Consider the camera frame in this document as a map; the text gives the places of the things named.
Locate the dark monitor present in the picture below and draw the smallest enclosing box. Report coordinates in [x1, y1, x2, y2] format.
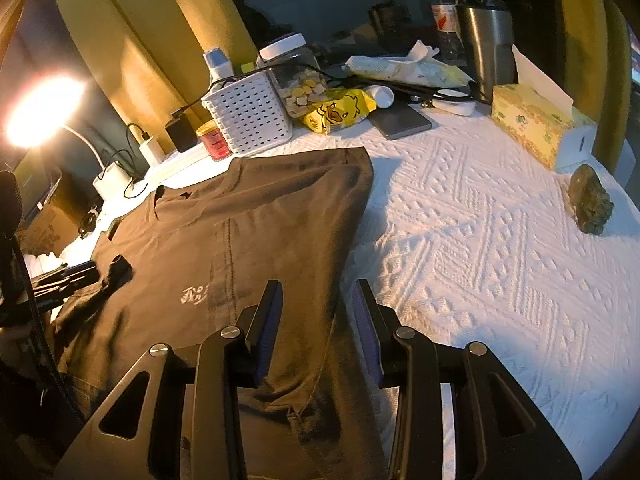
[10, 160, 63, 221]

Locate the clear jar white lid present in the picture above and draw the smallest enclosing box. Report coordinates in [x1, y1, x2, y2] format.
[257, 32, 331, 120]

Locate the small white bottle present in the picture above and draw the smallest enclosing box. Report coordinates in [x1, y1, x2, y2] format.
[367, 85, 396, 110]

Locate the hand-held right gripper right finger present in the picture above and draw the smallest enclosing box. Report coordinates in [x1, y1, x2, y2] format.
[351, 279, 583, 480]

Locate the wet wipes pack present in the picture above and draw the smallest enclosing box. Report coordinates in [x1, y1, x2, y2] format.
[342, 40, 473, 88]

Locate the red tin can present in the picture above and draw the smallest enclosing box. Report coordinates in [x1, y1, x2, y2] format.
[196, 121, 232, 162]

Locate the grey smartphone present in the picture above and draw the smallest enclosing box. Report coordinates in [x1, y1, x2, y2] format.
[367, 97, 433, 141]

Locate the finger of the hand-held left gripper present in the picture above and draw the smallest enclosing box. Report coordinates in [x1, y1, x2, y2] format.
[31, 261, 98, 292]
[32, 255, 134, 311]

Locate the yellow curtain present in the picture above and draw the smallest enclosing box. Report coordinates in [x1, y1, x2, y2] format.
[47, 0, 261, 131]
[547, 0, 636, 181]

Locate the yellow duck snack bag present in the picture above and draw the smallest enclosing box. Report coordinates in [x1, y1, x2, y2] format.
[300, 87, 378, 135]

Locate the white blue bottle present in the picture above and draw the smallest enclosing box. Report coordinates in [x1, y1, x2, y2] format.
[202, 47, 233, 83]

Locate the steel tumbler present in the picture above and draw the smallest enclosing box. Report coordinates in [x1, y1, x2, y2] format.
[456, 0, 516, 106]

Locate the white desk lamp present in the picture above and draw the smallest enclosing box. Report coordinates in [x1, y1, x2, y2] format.
[5, 77, 133, 201]

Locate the clear water bottle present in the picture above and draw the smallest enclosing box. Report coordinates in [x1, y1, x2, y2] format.
[428, 0, 468, 68]

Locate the brown printed t-shirt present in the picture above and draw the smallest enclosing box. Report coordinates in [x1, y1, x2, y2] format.
[50, 147, 396, 480]

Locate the white textured table cover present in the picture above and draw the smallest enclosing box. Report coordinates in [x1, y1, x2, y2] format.
[30, 95, 631, 480]

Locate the white charger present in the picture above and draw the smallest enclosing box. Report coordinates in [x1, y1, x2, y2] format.
[137, 135, 166, 166]

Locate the dark frog figurine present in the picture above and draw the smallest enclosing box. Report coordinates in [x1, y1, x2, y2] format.
[567, 164, 616, 235]

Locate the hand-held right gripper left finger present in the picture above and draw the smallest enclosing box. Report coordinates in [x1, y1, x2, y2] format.
[52, 280, 283, 480]

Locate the white perforated basket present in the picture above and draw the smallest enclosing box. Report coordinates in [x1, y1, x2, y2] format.
[201, 77, 294, 156]

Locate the yellow tissue box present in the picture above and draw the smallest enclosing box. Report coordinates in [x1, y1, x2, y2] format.
[491, 45, 598, 171]

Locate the black cable bundle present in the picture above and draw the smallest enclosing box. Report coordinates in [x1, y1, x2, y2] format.
[77, 210, 103, 238]

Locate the black charger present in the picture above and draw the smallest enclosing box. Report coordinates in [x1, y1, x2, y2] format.
[165, 112, 198, 153]

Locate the cardboard box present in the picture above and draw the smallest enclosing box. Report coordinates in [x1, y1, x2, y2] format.
[20, 200, 81, 256]

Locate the white power strip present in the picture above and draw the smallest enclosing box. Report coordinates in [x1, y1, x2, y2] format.
[145, 142, 236, 183]

